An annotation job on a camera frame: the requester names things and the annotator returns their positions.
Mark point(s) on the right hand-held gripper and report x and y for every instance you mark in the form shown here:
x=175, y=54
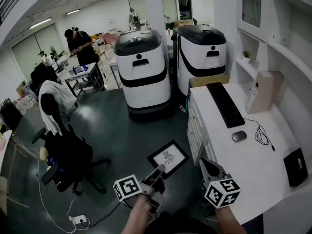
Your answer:
x=223, y=191

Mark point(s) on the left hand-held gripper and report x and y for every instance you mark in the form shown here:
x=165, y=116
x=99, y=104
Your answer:
x=128, y=188

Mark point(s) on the black framed picture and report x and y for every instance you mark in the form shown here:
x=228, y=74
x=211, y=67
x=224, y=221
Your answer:
x=175, y=152

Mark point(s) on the person's left forearm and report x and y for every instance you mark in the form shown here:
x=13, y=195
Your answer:
x=139, y=216

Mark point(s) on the person's right forearm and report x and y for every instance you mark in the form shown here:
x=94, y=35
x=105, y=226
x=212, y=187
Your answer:
x=229, y=220

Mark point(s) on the grey computer mouse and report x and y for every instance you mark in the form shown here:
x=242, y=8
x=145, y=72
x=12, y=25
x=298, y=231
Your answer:
x=239, y=136

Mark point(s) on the white shelf cabinet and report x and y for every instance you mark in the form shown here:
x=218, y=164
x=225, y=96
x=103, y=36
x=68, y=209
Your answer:
x=292, y=45

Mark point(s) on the person's black clothing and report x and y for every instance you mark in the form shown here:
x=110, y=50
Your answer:
x=180, y=225

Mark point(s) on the black keyboard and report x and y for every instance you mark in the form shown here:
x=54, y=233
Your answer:
x=225, y=105

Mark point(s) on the plastic bottle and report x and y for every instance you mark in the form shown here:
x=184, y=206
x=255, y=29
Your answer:
x=182, y=109

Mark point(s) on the black tissue box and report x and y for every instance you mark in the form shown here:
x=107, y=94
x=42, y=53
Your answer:
x=295, y=167

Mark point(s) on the white power strip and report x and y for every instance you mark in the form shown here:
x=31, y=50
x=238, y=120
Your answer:
x=78, y=219

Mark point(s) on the brown cardboard box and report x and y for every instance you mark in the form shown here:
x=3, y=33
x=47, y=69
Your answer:
x=209, y=80

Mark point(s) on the black office chair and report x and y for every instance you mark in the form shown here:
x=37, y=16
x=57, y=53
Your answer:
x=68, y=152
x=42, y=77

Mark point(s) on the beige binder folder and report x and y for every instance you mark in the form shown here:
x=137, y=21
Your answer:
x=264, y=91

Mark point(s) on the white and black delivery robot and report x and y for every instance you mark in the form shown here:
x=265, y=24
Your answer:
x=202, y=57
x=143, y=77

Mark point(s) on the small green potted plant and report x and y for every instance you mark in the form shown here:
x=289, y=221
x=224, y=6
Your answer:
x=246, y=56

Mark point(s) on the grey metal work table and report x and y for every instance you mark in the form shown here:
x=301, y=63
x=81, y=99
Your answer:
x=83, y=73

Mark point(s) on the white cloth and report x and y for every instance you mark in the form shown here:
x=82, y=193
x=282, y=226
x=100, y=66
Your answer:
x=52, y=94

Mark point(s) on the black case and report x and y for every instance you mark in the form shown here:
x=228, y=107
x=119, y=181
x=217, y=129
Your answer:
x=9, y=114

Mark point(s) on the black standing fan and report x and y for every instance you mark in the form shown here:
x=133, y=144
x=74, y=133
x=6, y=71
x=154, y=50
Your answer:
x=54, y=53

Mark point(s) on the ribbed glass cabinet door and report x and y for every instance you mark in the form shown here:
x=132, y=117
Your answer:
x=251, y=6

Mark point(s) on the ceiling tube light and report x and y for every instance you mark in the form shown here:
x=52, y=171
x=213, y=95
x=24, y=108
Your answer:
x=40, y=23
x=73, y=12

